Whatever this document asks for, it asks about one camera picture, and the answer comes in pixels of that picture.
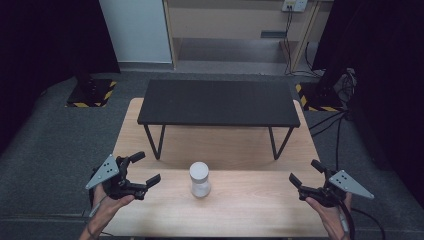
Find grey cable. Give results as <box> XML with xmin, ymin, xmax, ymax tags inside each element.
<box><xmin>88</xmin><ymin>194</ymin><xmax>110</xmax><ymax>218</ymax></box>

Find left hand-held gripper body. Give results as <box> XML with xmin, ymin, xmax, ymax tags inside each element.
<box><xmin>84</xmin><ymin>153</ymin><xmax>148</xmax><ymax>201</ymax></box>

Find white power outlet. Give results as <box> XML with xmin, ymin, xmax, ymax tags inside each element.
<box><xmin>281</xmin><ymin>0</ymin><xmax>309</xmax><ymax>14</ymax></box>

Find black stand base striped tape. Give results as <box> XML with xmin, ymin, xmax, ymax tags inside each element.
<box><xmin>65</xmin><ymin>73</ymin><xmax>118</xmax><ymax>109</ymax></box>
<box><xmin>294</xmin><ymin>81</ymin><xmax>345</xmax><ymax>113</ymax></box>

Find black floor cables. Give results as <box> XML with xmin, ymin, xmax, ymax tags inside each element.
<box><xmin>307</xmin><ymin>109</ymin><xmax>350</xmax><ymax>172</ymax></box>

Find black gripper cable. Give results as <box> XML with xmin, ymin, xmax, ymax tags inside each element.
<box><xmin>337</xmin><ymin>199</ymin><xmax>387</xmax><ymax>240</ymax></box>

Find black outlet cables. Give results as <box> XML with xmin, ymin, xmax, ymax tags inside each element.
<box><xmin>282</xmin><ymin>5</ymin><xmax>326</xmax><ymax>78</ymax></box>

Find person's left hand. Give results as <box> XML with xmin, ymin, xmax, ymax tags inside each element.
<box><xmin>87</xmin><ymin>183</ymin><xmax>136</xmax><ymax>232</ymax></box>

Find black shelf with metal legs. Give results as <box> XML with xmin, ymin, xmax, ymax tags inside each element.
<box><xmin>136</xmin><ymin>78</ymin><xmax>301</xmax><ymax>161</ymax></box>

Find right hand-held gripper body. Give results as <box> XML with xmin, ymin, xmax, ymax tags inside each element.
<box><xmin>298</xmin><ymin>168</ymin><xmax>375</xmax><ymax>208</ymax></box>

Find cable bundle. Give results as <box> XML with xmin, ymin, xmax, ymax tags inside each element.
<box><xmin>333</xmin><ymin>67</ymin><xmax>358</xmax><ymax>105</ymax></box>

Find white panel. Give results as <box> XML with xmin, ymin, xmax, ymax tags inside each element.
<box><xmin>98</xmin><ymin>0</ymin><xmax>173</xmax><ymax>65</ymax></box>

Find black curtain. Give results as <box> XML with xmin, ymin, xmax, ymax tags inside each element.
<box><xmin>0</xmin><ymin>0</ymin><xmax>122</xmax><ymax>158</ymax></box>
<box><xmin>311</xmin><ymin>0</ymin><xmax>424</xmax><ymax>209</ymax></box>

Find white plastic bottle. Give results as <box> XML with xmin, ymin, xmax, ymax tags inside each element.
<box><xmin>189</xmin><ymin>161</ymin><xmax>212</xmax><ymax>199</ymax></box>

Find person's right hand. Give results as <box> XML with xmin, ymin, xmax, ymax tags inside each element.
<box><xmin>304</xmin><ymin>192</ymin><xmax>354</xmax><ymax>240</ymax></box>

